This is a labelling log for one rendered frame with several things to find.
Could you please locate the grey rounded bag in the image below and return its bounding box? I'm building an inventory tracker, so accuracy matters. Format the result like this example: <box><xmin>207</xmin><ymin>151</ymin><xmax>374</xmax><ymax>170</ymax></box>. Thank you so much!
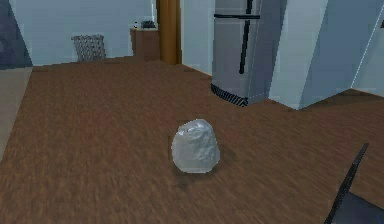
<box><xmin>171</xmin><ymin>118</ymin><xmax>221</xmax><ymax>174</ymax></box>

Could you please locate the brown wooden cupboard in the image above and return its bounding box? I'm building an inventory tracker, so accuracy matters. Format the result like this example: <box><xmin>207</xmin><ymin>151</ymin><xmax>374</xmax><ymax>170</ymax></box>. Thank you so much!
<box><xmin>129</xmin><ymin>27</ymin><xmax>161</xmax><ymax>62</ymax></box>

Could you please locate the brown wooden door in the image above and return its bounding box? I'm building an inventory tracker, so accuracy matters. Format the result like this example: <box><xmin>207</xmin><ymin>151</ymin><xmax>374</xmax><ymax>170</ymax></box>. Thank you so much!
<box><xmin>155</xmin><ymin>0</ymin><xmax>183</xmax><ymax>66</ymax></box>

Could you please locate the grey wire mesh bin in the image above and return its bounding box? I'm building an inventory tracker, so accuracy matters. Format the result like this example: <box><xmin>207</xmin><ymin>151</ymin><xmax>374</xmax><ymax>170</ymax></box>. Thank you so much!
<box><xmin>70</xmin><ymin>34</ymin><xmax>107</xmax><ymax>63</ymax></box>

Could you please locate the grey fridge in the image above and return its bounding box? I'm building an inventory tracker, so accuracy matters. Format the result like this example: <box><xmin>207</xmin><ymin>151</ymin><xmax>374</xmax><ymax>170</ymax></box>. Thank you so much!
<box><xmin>210</xmin><ymin>0</ymin><xmax>288</xmax><ymax>108</ymax></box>

